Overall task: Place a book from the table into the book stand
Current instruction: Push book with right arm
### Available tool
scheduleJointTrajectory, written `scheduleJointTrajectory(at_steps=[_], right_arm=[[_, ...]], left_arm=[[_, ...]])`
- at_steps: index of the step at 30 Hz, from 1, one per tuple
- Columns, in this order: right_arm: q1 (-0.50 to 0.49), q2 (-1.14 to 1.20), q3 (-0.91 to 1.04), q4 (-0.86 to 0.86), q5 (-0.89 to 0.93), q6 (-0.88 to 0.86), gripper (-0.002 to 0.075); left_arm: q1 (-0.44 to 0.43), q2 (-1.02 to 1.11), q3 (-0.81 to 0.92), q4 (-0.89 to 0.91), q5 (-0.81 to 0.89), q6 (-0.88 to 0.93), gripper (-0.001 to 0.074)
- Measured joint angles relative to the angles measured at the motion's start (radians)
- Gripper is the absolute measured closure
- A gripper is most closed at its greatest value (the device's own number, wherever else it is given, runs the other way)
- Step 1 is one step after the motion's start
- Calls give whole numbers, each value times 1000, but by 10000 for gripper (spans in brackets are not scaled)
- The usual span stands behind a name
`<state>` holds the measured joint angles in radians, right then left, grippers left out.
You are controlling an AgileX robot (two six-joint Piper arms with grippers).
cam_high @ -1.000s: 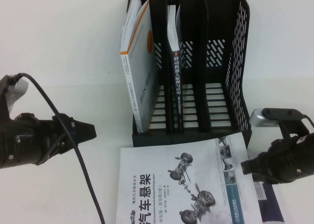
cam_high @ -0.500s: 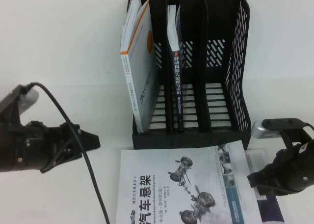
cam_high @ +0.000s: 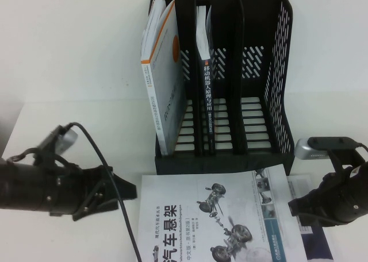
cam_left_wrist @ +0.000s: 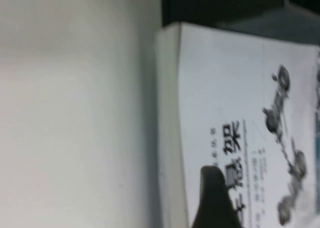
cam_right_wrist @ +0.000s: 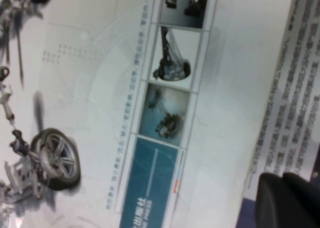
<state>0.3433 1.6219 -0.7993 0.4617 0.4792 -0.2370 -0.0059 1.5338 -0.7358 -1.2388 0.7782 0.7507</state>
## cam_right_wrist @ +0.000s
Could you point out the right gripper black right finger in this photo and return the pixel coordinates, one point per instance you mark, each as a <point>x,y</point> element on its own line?
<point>307,203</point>

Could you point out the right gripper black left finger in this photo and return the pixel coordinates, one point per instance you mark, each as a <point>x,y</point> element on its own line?
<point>272,203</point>

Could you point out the white car suspension book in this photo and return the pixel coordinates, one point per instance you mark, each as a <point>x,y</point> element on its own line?
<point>100,100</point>

